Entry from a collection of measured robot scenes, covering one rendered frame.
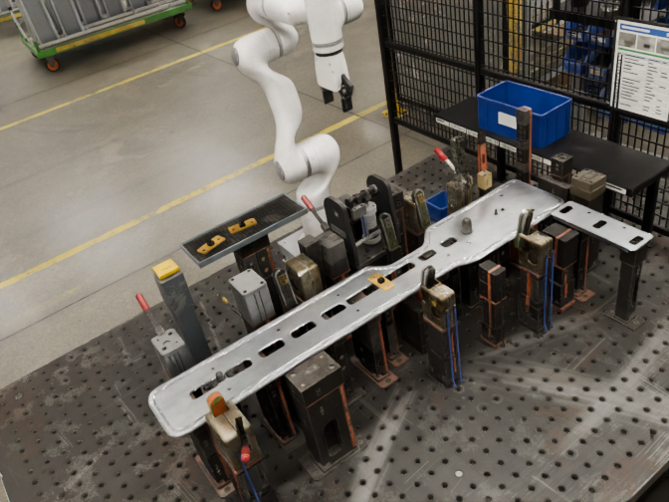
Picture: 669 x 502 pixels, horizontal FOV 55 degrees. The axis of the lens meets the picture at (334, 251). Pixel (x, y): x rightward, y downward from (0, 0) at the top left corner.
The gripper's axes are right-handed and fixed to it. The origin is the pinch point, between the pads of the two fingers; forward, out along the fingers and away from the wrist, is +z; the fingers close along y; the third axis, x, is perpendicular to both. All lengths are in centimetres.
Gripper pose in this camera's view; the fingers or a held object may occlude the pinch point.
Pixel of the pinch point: (337, 103)
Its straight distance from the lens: 187.4
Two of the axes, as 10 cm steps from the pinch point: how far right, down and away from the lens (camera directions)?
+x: 8.1, -4.5, 3.9
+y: 5.7, 4.1, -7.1
